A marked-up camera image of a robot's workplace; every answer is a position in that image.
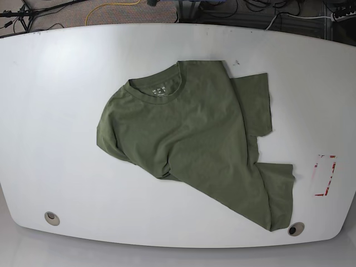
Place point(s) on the left table cable grommet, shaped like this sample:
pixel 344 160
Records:
pixel 52 218

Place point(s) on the white power strip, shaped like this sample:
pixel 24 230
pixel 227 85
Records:
pixel 342 14

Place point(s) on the table cable grommet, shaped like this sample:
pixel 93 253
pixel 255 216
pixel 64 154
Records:
pixel 52 218
pixel 296 229

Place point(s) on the right table cable grommet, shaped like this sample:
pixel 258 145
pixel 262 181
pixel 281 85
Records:
pixel 296 229

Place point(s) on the black tripod stand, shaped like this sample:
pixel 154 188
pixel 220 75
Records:
pixel 27 15

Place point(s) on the olive green T-shirt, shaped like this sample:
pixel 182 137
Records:
pixel 193 123

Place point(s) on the red tape rectangle marking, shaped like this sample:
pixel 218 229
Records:
pixel 322 174

